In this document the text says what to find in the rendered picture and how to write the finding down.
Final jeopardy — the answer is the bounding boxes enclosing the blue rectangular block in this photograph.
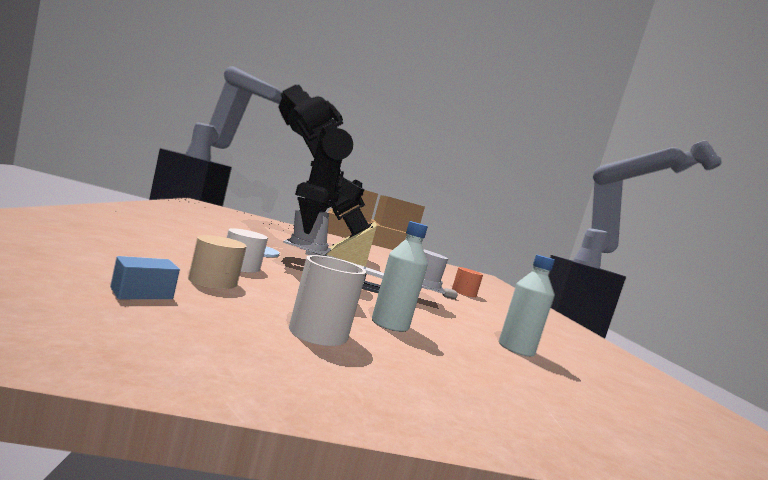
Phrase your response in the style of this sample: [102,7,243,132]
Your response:
[110,256,180,299]

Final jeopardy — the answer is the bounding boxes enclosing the orange cylinder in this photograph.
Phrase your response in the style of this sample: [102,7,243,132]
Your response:
[452,267,483,297]

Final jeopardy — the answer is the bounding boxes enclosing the tan cylinder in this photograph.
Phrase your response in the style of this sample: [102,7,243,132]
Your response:
[188,235,247,289]

